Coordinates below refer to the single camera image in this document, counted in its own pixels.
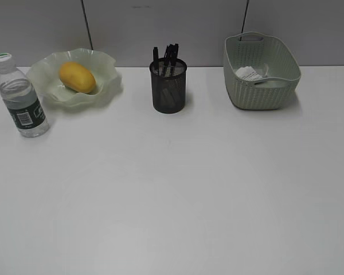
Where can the grey eraser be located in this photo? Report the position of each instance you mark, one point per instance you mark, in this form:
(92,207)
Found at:
(167,99)

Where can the pale green woven basket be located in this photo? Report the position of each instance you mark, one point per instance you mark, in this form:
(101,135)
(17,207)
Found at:
(256,49)

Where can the black mesh pen holder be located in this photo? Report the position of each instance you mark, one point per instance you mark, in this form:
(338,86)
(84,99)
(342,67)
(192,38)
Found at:
(168,86)

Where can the yellow mango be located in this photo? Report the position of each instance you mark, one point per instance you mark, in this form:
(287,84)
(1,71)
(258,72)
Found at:
(76,77)

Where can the thin black pen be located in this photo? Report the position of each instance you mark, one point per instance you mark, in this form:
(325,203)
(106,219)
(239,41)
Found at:
(156,60)

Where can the pale green wavy plate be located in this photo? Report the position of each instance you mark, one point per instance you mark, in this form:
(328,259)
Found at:
(45,78)

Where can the clear water bottle green label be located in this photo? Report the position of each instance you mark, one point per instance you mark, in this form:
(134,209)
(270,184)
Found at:
(20,99)

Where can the black marker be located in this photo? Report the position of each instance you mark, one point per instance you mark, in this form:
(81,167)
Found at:
(166,59)
(173,58)

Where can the white waste paper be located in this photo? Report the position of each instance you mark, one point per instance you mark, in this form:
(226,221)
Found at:
(249,73)

